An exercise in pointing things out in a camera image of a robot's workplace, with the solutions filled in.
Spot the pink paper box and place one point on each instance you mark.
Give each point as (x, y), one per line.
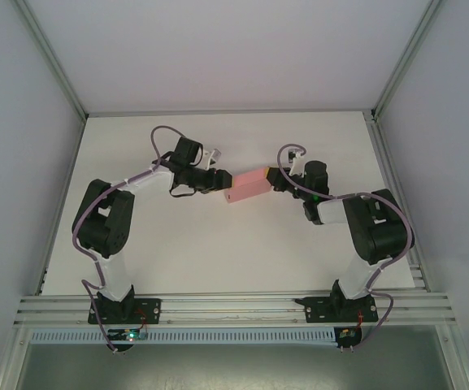
(248, 185)

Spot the aluminium mounting rail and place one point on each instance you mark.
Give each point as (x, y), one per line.
(234, 310)

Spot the circuit board with green light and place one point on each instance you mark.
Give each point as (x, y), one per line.
(130, 336)

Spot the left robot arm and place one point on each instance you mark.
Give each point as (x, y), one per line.
(104, 219)

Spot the aluminium frame post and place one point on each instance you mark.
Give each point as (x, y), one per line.
(51, 61)
(406, 61)

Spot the small circuit board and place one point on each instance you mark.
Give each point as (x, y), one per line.
(346, 334)

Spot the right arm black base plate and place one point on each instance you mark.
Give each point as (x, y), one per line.
(319, 310)

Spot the aluminium side rail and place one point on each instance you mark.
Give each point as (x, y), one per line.
(419, 276)
(59, 195)

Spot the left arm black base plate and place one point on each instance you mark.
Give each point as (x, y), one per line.
(153, 312)

